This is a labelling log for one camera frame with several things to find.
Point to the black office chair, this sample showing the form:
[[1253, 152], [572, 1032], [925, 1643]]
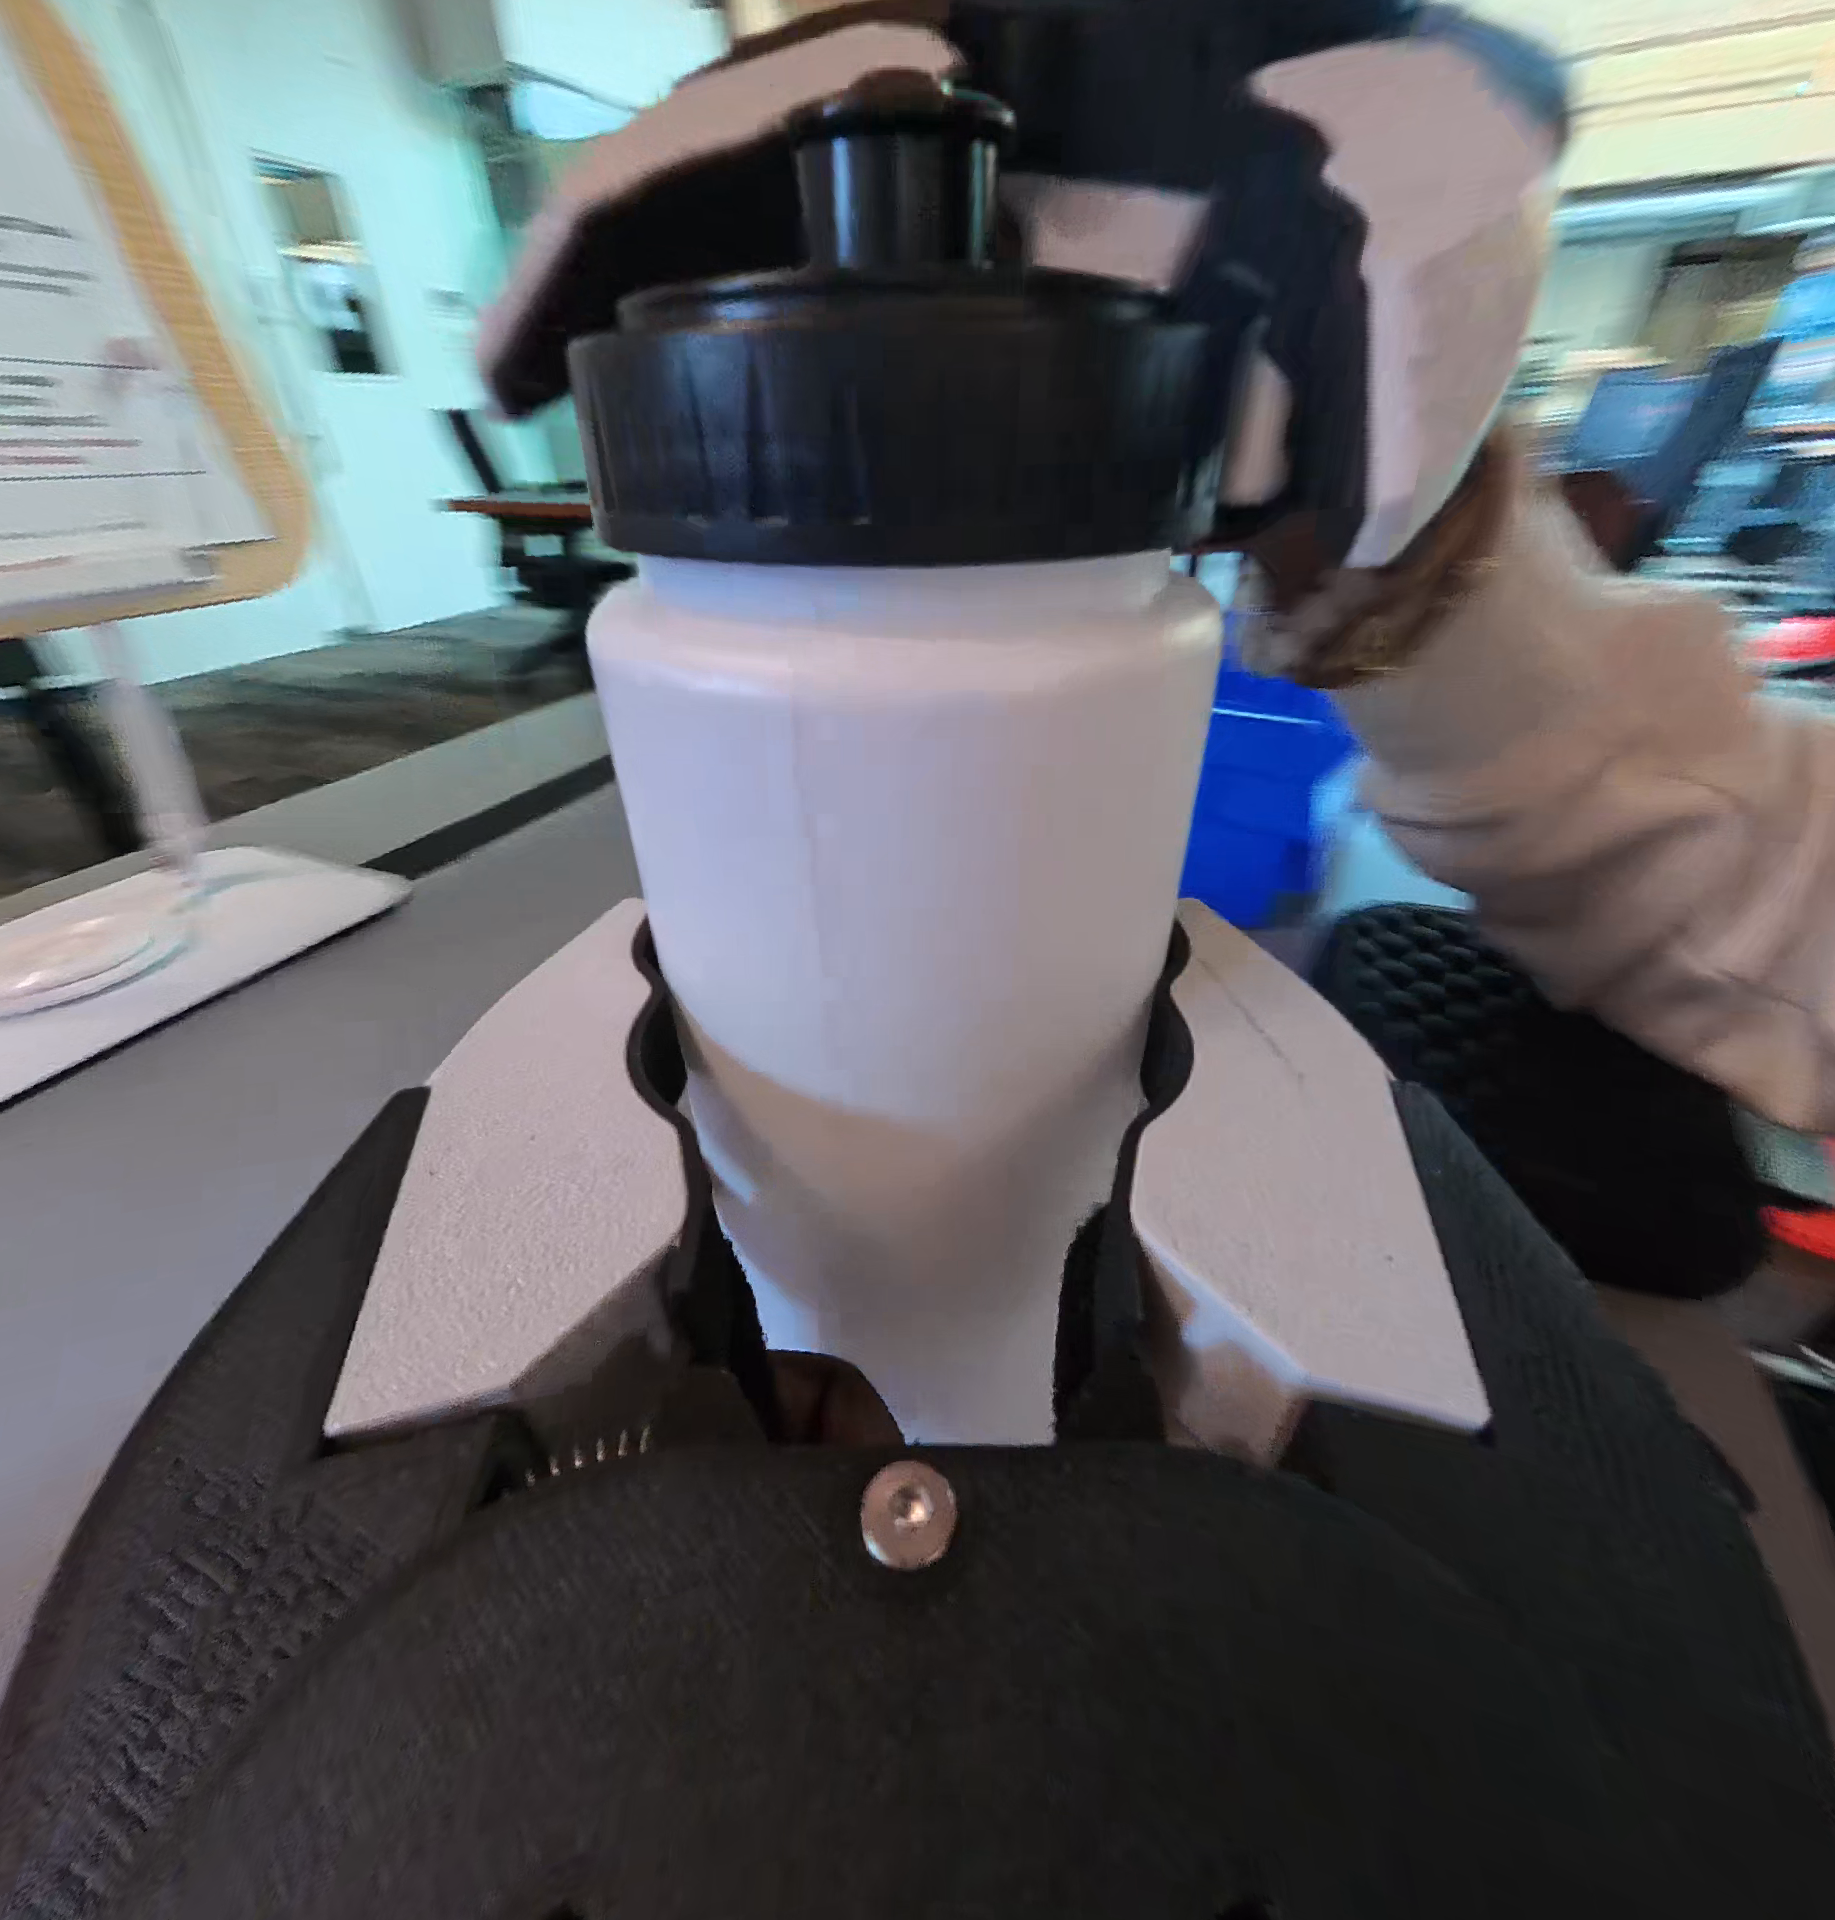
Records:
[[1680, 436], [557, 576]]

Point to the white plastic bottle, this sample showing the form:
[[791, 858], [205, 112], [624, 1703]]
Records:
[[901, 842]]

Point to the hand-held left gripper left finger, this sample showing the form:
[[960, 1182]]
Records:
[[497, 1231]]

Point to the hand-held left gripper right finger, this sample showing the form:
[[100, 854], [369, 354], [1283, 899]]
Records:
[[1291, 1231]]

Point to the wooden instruction board stand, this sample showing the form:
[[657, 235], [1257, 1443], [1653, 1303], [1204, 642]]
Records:
[[265, 494]]

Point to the black mesh chair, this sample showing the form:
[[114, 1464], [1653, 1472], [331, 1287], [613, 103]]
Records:
[[1532, 1095]]

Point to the person's right forearm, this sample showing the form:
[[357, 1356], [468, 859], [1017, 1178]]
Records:
[[1607, 779]]

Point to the person's right hand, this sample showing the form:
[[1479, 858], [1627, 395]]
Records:
[[1397, 631]]

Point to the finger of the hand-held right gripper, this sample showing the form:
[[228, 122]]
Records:
[[661, 180], [1457, 271]]

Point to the black bottle lid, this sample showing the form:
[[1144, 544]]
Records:
[[887, 420]]

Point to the wooden desk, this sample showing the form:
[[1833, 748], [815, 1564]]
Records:
[[521, 506]]

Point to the blue plastic bin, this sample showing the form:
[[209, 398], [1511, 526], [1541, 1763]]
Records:
[[1245, 795]]

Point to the white door with window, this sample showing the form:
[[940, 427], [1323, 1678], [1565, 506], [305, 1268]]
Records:
[[319, 494]]

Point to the person's left hand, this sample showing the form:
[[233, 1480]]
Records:
[[828, 1411]]

